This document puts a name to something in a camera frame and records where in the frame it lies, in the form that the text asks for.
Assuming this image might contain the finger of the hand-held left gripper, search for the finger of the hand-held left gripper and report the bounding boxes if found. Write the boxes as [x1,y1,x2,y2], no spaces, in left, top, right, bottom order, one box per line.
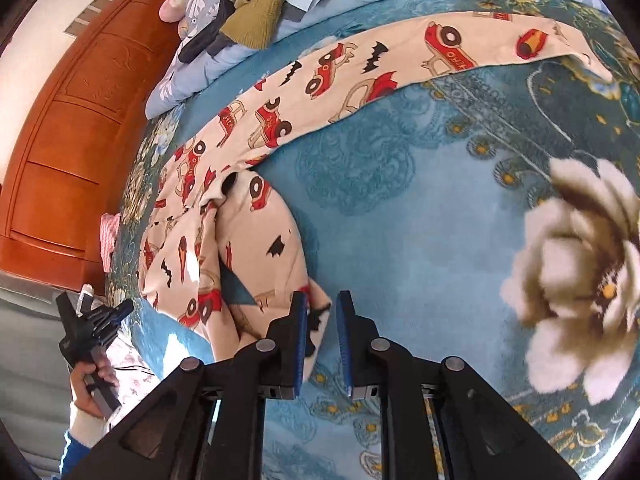
[92,299,135,328]
[92,325,121,348]

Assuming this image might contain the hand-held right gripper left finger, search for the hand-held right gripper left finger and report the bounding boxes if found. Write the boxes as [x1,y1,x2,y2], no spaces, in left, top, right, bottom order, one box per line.
[65,291,309,480]

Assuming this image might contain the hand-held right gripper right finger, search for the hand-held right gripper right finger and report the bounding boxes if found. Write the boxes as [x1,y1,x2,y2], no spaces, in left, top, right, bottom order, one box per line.
[336,290,582,480]

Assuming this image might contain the cream car-print pants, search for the cream car-print pants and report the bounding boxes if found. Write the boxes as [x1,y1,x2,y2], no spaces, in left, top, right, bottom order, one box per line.
[137,12,614,377]

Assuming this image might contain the person's left hand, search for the person's left hand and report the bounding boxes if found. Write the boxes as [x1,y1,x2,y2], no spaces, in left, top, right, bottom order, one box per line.
[69,349,121,418]

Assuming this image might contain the pink floral bedsheet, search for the pink floral bedsheet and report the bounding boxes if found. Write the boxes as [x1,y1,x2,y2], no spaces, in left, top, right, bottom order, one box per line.
[97,332,166,413]

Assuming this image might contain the pink checked cloth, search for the pink checked cloth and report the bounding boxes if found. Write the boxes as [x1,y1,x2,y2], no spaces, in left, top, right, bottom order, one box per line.
[99,212,122,274]

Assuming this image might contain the teal floral blanket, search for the teal floral blanket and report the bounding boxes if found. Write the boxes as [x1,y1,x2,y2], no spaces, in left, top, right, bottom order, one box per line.
[106,0,640,480]

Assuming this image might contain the orange-brown wooden headboard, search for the orange-brown wooden headboard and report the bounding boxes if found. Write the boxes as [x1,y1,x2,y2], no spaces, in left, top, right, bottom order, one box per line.
[0,0,187,297]

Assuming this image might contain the pile of bedding and pillows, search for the pile of bedding and pillows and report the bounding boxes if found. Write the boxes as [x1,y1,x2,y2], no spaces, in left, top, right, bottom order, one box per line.
[145,0,576,119]

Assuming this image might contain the pink plush toy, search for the pink plush toy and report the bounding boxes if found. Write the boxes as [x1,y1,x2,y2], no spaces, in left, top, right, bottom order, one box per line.
[158,0,189,24]

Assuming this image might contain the olive green knit sweater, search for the olive green knit sweater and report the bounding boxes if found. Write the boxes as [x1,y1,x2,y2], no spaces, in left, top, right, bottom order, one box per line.
[220,0,353,51]

